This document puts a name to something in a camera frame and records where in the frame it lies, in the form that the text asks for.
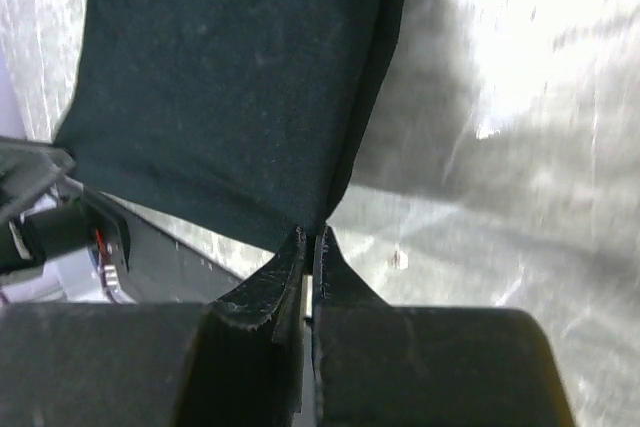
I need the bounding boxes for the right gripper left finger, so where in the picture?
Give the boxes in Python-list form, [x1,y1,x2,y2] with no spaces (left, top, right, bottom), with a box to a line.
[1,231,306,426]

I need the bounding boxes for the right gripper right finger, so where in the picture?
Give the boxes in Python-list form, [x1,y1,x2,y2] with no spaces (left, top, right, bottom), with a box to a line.
[312,229,575,426]

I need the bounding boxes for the black t shirt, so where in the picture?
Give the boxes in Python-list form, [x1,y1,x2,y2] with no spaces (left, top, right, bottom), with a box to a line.
[54,0,404,251]

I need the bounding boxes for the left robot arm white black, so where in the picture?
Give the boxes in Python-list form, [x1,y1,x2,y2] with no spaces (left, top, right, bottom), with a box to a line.
[1,137,130,274]

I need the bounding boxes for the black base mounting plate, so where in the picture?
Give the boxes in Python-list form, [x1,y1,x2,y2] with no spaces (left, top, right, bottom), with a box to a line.
[69,186,241,303]

